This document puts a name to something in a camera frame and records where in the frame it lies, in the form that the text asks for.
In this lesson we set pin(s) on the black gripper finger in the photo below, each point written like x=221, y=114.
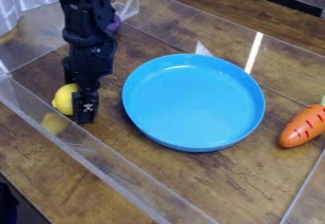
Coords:
x=85, y=107

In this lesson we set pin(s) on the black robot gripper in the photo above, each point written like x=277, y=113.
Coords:
x=89, y=61

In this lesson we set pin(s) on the yellow toy lemon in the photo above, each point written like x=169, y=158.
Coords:
x=62, y=101

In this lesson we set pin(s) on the orange toy carrot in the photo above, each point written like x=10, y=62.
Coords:
x=304, y=127

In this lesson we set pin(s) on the purple toy eggplant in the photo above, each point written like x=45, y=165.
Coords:
x=113, y=28

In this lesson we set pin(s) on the blue round plate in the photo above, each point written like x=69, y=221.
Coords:
x=193, y=102

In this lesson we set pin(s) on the clear acrylic enclosure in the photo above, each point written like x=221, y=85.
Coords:
x=102, y=174

